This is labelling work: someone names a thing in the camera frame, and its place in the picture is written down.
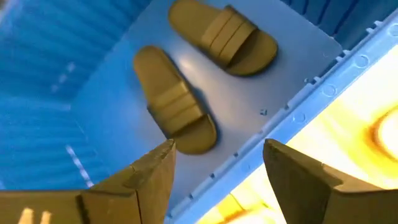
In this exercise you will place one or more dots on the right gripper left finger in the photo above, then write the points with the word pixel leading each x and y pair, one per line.
pixel 109 205

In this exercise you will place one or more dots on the black slide sandal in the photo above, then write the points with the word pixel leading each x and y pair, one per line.
pixel 192 18
pixel 152 71

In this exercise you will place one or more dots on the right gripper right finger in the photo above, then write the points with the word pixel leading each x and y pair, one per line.
pixel 311 193

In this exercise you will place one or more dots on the blue plastic bin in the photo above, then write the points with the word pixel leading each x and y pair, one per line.
pixel 93 93

